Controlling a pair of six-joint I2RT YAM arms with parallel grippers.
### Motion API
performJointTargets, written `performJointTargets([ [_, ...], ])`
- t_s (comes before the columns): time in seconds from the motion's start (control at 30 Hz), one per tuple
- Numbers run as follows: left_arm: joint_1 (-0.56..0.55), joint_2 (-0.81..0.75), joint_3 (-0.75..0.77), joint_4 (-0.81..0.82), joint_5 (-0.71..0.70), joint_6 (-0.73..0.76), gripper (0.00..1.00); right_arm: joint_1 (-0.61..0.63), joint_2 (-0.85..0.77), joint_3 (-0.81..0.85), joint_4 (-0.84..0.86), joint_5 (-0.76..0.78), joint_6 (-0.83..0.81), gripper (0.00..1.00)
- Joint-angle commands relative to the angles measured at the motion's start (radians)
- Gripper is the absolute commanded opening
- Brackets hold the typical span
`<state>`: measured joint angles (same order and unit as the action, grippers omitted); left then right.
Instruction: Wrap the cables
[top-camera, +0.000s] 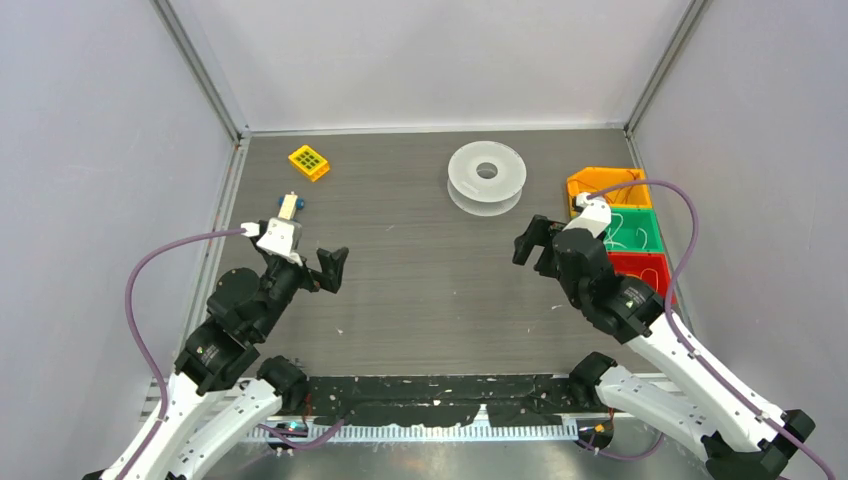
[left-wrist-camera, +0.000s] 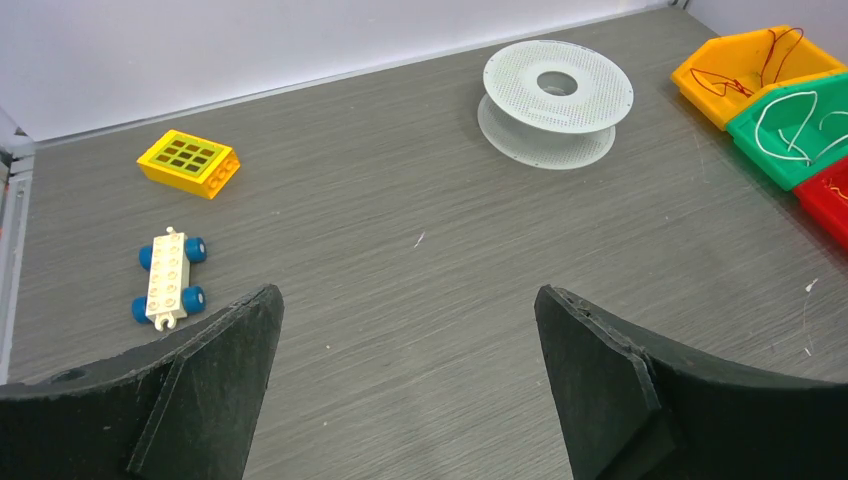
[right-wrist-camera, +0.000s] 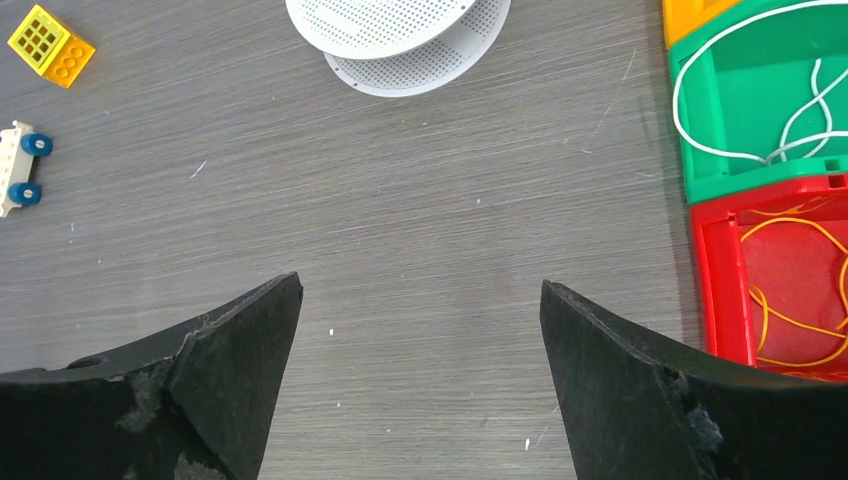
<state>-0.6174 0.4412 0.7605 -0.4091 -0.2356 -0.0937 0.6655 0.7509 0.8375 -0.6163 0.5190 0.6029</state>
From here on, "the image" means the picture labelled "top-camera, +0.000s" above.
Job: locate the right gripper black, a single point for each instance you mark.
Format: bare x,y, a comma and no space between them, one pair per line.
538,232

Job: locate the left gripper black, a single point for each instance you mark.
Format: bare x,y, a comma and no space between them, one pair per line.
332,268

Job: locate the translucent white spool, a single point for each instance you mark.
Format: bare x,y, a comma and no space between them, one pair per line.
486,178

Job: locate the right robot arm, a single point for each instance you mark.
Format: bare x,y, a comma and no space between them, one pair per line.
736,432

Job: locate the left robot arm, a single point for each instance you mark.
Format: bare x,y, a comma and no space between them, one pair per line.
182,439

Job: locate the white toy car blue wheels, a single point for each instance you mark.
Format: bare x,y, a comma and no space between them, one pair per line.
289,205

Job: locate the green bin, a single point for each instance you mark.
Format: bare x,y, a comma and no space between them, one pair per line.
633,230

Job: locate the yellow block green studs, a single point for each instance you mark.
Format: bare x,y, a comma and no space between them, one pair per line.
309,163

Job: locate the red bin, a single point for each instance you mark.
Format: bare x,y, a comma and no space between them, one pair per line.
652,268

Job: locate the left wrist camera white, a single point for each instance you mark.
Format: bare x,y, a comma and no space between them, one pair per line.
281,238

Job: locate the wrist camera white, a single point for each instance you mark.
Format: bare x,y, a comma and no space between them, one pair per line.
281,238
593,214

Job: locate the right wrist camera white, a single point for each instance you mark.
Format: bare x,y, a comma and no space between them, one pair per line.
593,214

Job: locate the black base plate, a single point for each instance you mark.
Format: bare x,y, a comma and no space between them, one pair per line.
441,401

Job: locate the aluminium rail front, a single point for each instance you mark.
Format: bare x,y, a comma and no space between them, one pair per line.
592,428

